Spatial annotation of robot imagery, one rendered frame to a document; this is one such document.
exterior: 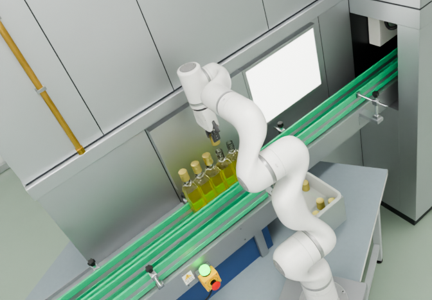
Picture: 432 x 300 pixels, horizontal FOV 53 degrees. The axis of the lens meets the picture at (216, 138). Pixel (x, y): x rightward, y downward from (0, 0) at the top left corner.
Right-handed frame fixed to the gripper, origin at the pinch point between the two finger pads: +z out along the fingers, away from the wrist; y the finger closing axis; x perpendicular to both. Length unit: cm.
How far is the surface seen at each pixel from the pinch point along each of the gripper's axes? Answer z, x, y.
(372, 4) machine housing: -8, 95, -3
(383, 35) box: 17, 110, -10
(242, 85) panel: -3.0, 25.8, -12.5
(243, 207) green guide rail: 30.2, -3.9, 13.2
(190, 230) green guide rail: 30.2, -26.3, 6.1
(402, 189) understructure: 107, 96, 12
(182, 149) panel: 7.5, -10.0, -12.0
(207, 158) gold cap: 7.2, -6.3, 1.5
